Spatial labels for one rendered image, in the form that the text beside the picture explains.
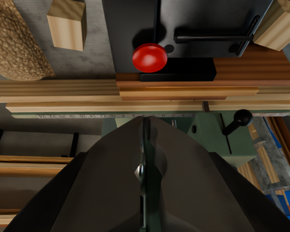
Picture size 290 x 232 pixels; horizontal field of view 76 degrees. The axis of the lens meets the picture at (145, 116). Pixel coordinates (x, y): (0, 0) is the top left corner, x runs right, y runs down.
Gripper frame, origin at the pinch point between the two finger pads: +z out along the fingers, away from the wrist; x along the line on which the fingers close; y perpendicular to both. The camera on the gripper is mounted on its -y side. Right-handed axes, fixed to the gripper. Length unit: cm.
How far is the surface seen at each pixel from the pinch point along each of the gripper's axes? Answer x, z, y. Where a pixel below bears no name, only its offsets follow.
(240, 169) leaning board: 93, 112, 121
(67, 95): -13.4, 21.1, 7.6
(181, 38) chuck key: 3.0, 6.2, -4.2
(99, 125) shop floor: -53, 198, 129
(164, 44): 1.8, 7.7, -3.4
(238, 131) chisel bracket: 13.4, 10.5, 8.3
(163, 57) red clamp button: 1.5, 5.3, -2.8
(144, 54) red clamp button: 0.0, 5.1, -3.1
